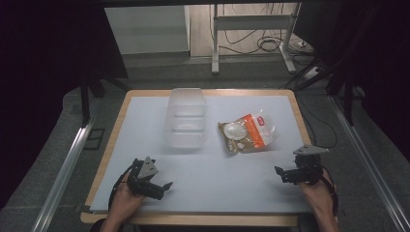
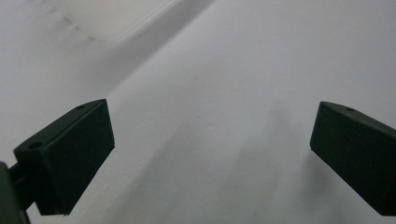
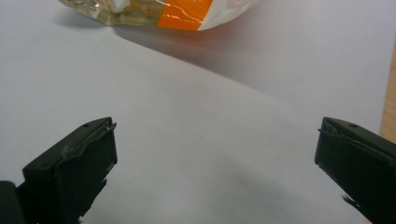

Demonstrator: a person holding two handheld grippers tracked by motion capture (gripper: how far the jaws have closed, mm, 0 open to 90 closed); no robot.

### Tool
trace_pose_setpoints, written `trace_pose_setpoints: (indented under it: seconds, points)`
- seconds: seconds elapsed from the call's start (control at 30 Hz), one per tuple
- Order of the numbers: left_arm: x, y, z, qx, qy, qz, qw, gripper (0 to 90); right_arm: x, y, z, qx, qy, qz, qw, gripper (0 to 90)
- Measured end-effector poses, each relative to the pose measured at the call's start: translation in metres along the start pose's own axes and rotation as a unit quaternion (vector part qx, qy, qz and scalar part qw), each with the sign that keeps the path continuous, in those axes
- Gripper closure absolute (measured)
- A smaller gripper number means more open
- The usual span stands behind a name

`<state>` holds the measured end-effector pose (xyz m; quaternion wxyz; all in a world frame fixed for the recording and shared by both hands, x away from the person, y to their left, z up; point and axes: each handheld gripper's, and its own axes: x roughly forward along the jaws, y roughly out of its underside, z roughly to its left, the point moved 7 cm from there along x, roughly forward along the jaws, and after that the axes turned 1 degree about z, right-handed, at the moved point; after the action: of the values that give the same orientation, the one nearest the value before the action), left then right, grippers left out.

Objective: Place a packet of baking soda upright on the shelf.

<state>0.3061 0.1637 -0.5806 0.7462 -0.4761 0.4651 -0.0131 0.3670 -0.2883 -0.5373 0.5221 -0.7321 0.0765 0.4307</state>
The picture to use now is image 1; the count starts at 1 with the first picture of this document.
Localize white metal stand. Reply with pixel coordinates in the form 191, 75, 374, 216
210, 3, 303, 75

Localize aluminium floor rail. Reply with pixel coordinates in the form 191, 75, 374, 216
328, 96, 410, 232
31, 124, 95, 232

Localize black floor cables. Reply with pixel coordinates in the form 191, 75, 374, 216
209, 3, 338, 149

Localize person's left hand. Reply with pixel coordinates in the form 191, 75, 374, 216
110, 173, 147, 224

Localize orange and brown snack packet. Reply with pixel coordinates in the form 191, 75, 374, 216
218, 108, 277, 155

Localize black stand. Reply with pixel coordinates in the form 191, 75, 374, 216
294, 57, 359, 127
78, 75, 132, 129

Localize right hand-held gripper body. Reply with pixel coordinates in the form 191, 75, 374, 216
289, 144, 331, 187

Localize white panel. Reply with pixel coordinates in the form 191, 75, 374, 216
103, 5, 190, 55

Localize clear plastic container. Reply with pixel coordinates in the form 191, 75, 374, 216
164, 87, 207, 150

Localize person's right hand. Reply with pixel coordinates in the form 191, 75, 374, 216
298, 169, 337, 217

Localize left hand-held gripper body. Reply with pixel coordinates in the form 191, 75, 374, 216
126, 156, 164, 200

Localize white power strip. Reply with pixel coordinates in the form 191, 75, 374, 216
303, 66, 321, 80

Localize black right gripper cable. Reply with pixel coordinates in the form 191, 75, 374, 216
319, 163, 340, 218

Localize white table mat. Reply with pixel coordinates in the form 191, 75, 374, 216
89, 95, 312, 215

